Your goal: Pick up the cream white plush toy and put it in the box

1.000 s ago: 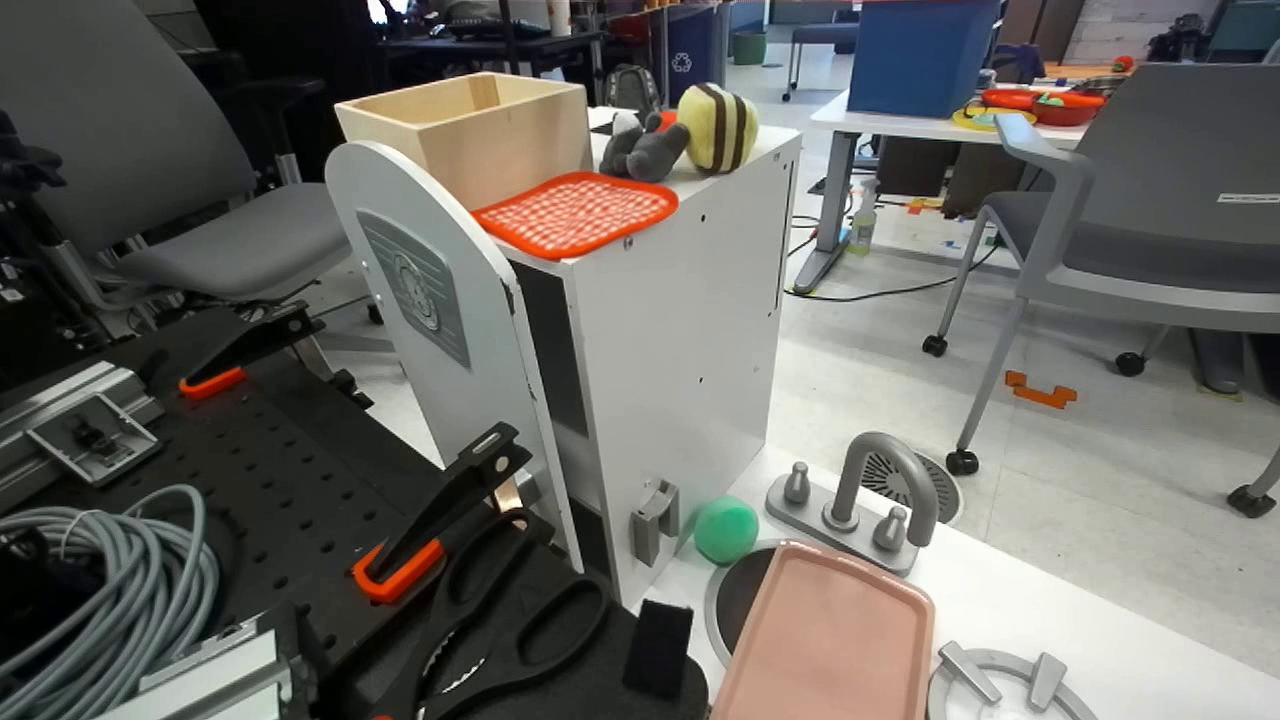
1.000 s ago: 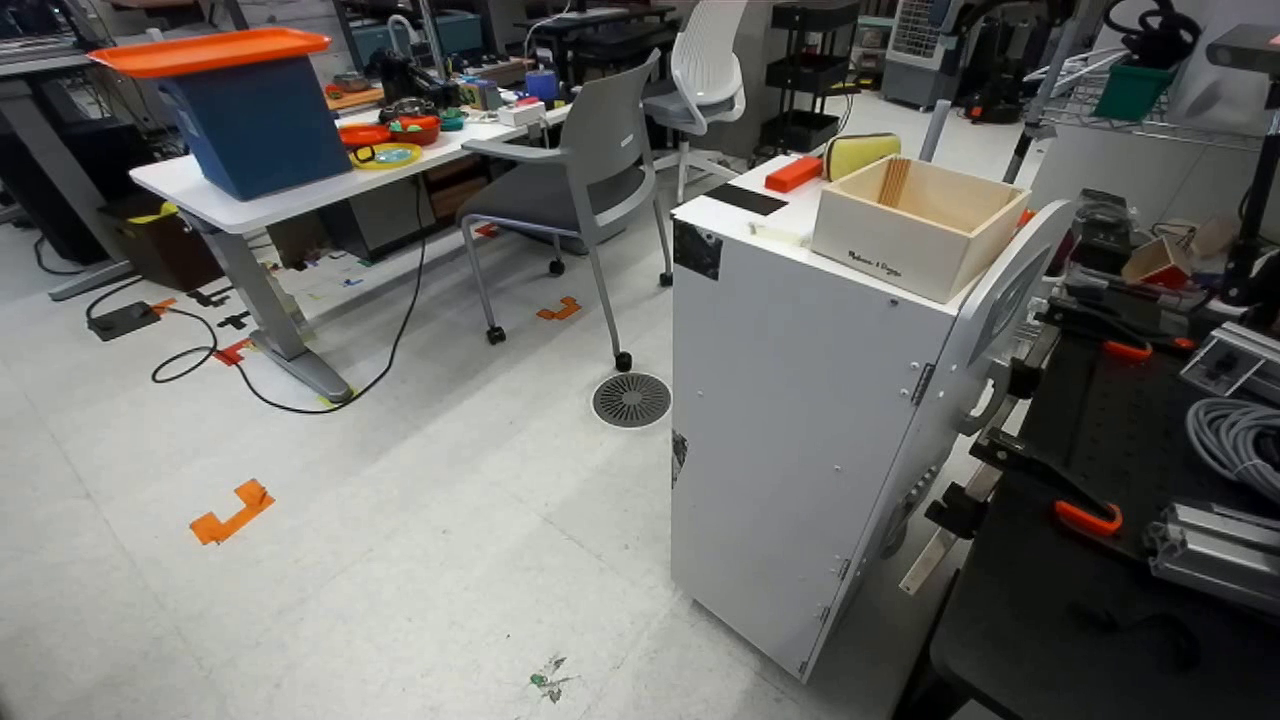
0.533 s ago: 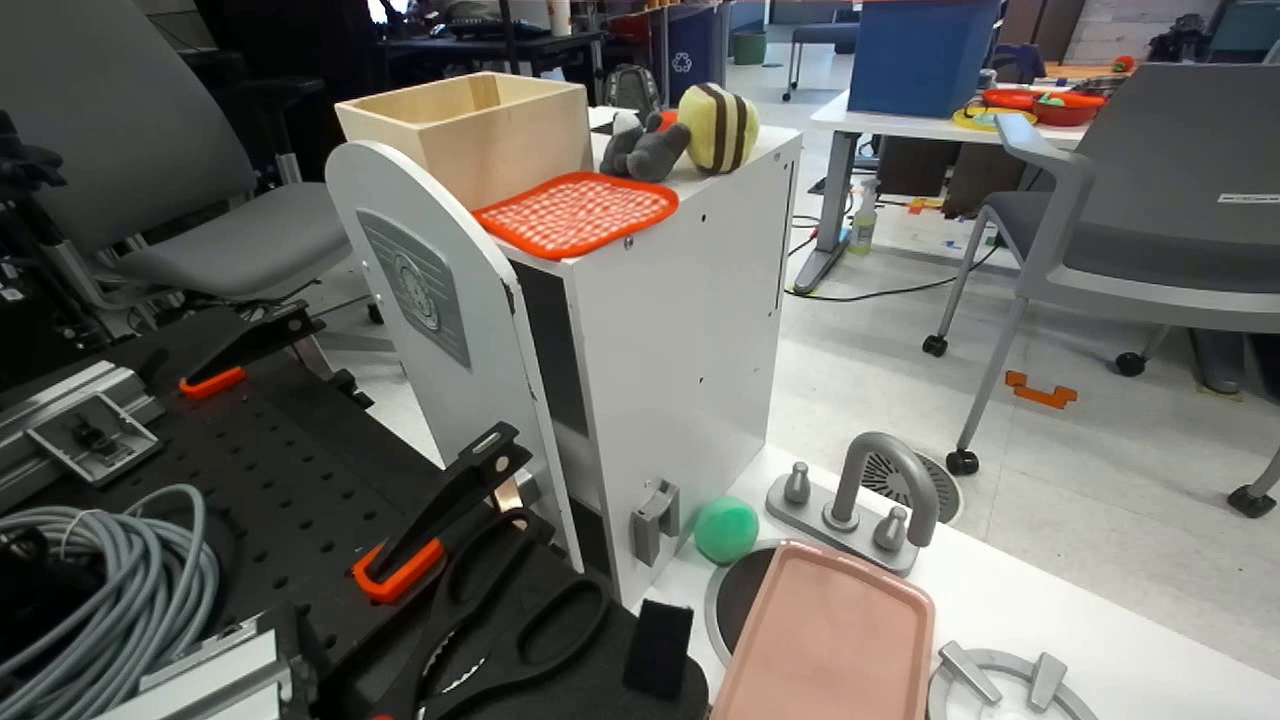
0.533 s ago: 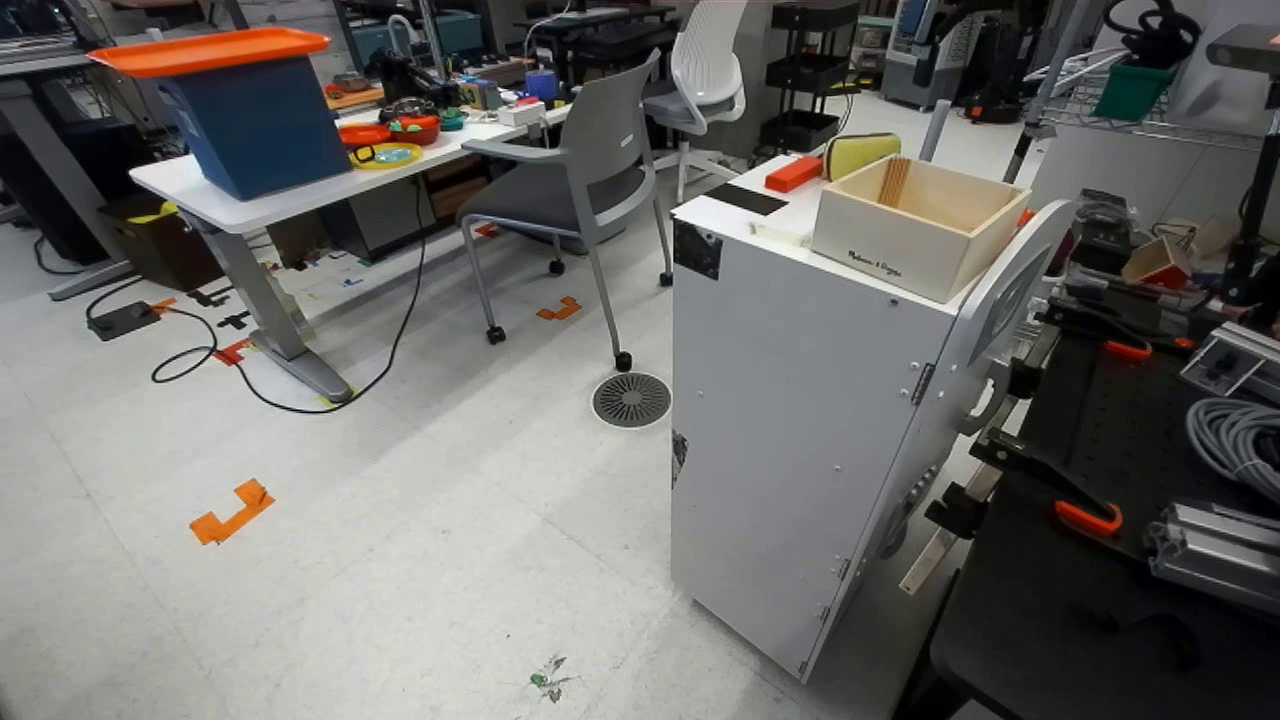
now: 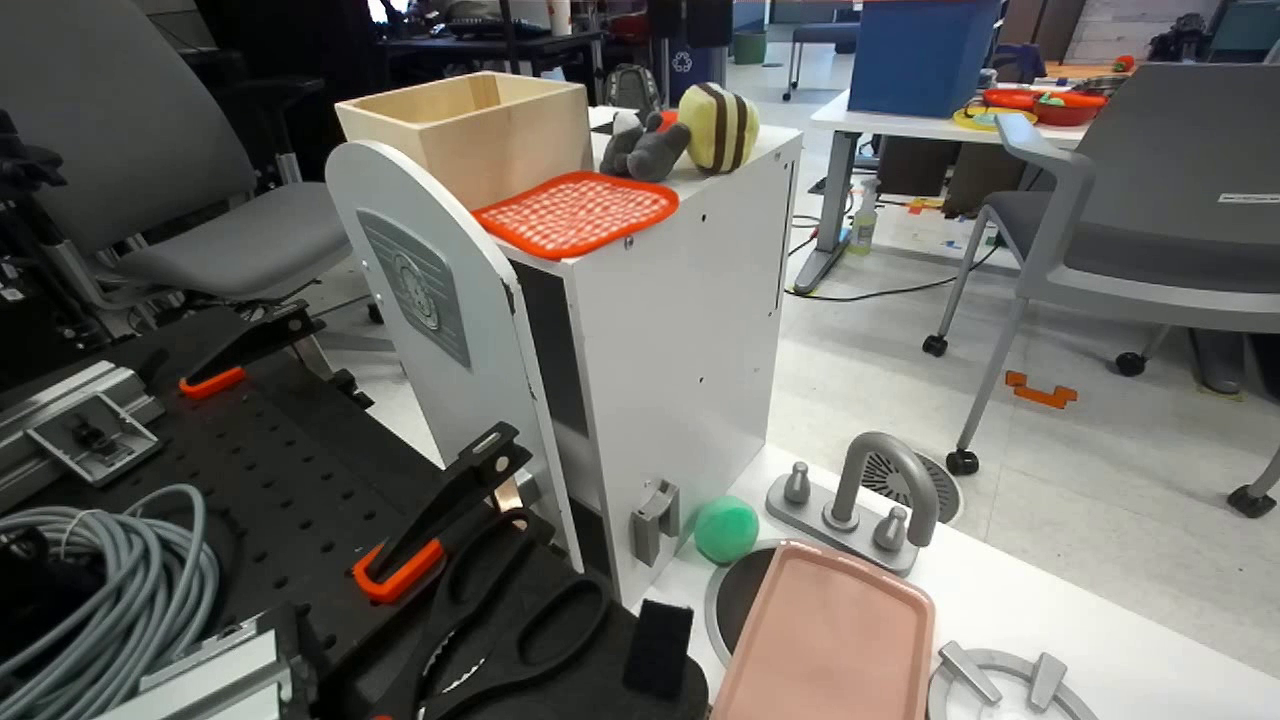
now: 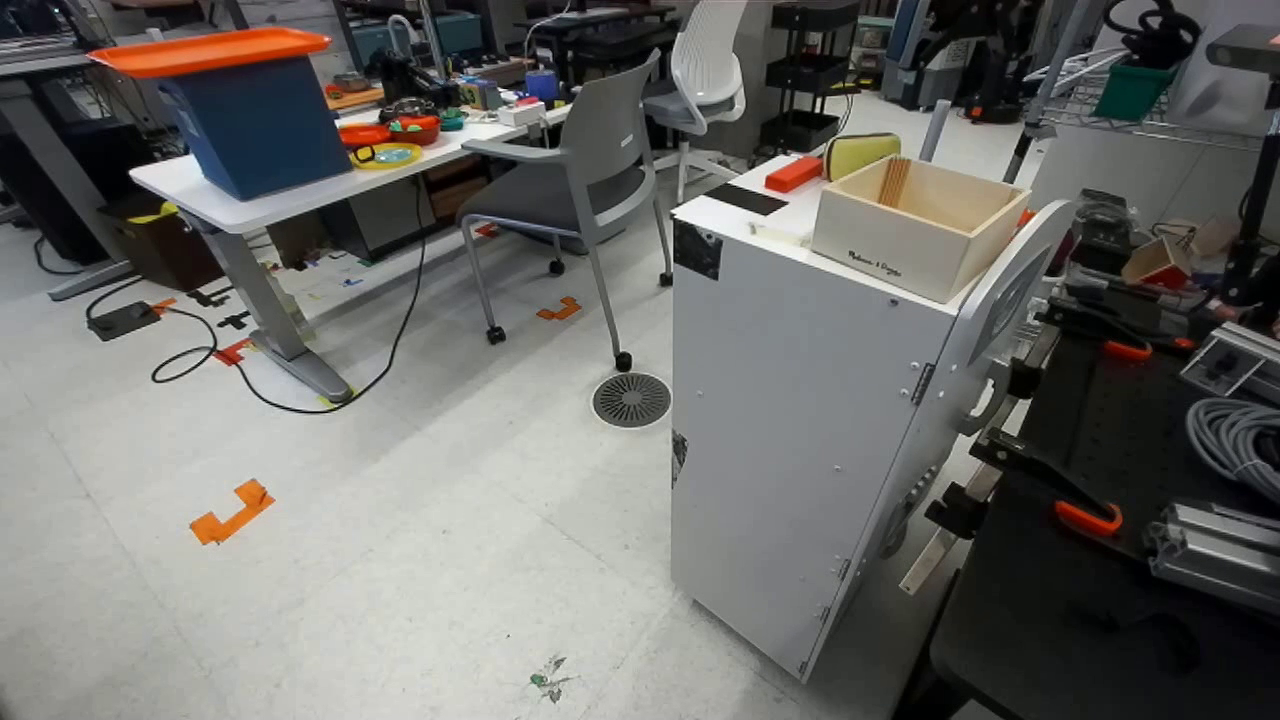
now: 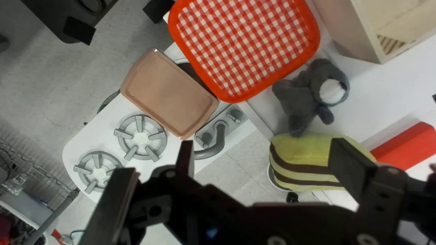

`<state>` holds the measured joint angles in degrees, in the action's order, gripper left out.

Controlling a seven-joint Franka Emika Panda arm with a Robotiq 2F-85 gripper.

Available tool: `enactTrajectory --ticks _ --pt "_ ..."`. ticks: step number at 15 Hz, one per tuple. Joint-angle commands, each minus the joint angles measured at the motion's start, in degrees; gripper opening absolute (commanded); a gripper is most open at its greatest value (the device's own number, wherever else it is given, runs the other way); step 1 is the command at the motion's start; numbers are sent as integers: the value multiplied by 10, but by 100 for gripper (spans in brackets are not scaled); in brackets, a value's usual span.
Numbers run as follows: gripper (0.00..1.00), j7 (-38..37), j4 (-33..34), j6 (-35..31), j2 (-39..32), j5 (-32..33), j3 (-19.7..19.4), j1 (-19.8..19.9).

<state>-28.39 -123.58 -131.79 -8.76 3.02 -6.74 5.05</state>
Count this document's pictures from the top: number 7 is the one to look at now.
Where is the orange checkered plastic tray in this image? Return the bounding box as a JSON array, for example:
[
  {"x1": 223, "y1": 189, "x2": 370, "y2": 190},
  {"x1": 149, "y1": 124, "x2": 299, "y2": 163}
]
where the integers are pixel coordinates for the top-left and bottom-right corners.
[{"x1": 167, "y1": 0, "x2": 321, "y2": 105}]

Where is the white toy stove counter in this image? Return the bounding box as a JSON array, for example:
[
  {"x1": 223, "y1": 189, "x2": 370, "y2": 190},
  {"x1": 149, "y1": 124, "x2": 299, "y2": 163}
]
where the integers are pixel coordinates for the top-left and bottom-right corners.
[{"x1": 61, "y1": 87, "x2": 273, "y2": 204}]

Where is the white toy kitchen cabinet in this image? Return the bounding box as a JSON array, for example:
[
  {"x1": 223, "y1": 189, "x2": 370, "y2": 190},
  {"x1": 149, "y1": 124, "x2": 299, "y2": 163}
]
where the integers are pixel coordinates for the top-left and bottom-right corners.
[{"x1": 161, "y1": 0, "x2": 436, "y2": 215}]

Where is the orange rectangular block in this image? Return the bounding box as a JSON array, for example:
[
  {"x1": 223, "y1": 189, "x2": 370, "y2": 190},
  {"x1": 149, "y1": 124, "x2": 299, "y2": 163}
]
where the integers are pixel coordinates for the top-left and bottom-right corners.
[{"x1": 369, "y1": 121, "x2": 436, "y2": 171}]

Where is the light wooden box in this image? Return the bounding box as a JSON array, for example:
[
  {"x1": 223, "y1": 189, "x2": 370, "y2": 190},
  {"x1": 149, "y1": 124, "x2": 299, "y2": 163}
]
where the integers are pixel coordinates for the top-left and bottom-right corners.
[{"x1": 311, "y1": 0, "x2": 436, "y2": 65}]

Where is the grey toy faucet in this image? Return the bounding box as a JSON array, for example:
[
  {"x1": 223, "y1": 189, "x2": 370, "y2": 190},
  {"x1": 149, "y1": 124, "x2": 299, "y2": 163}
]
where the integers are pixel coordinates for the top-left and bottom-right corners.
[{"x1": 193, "y1": 106, "x2": 249, "y2": 160}]

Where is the grey toy burner grate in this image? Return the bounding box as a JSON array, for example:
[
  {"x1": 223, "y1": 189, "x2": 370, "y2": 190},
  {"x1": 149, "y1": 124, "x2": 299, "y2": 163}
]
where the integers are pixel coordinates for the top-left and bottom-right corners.
[
  {"x1": 112, "y1": 113, "x2": 168, "y2": 163},
  {"x1": 72, "y1": 149, "x2": 125, "y2": 194}
]

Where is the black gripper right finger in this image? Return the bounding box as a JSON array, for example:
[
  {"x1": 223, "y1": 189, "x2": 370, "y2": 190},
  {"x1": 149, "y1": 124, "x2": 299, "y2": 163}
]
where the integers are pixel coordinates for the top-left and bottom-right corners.
[{"x1": 326, "y1": 137, "x2": 378, "y2": 203}]

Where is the pink plastic tray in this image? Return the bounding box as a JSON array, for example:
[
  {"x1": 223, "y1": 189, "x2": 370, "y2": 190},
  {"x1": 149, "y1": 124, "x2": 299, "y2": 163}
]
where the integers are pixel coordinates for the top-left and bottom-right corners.
[{"x1": 119, "y1": 47, "x2": 220, "y2": 140}]

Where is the aluminium extrusion rail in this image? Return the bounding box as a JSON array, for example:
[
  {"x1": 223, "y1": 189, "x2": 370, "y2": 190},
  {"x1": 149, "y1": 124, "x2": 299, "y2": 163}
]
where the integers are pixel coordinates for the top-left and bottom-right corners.
[{"x1": 0, "y1": 188, "x2": 80, "y2": 245}]

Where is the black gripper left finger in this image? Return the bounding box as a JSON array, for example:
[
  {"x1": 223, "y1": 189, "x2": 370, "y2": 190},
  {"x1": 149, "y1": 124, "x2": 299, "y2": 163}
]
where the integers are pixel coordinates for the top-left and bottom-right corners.
[{"x1": 174, "y1": 139, "x2": 196, "y2": 178}]

